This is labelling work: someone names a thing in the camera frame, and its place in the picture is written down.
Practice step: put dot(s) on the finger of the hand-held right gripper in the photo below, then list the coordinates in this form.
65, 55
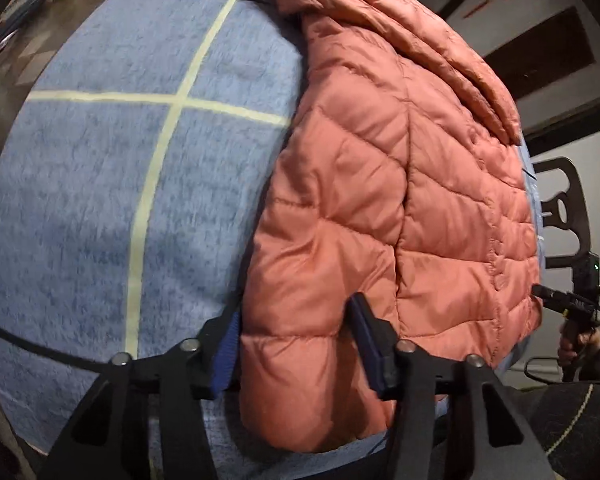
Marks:
547, 294

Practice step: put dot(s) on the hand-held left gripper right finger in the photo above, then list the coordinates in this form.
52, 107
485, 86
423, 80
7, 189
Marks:
371, 345

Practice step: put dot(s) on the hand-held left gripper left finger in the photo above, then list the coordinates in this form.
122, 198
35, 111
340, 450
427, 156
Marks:
227, 355

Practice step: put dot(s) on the pink puffer coat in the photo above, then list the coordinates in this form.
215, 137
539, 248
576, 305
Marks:
380, 200

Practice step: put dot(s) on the person's right hand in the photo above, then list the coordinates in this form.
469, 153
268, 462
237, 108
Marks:
587, 342

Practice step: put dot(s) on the person's dark clothing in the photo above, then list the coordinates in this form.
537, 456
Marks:
580, 435

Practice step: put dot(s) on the blue blanket with cream grid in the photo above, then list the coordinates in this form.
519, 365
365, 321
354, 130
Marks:
95, 200

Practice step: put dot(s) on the dark wooden door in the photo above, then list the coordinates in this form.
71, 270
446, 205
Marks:
540, 50

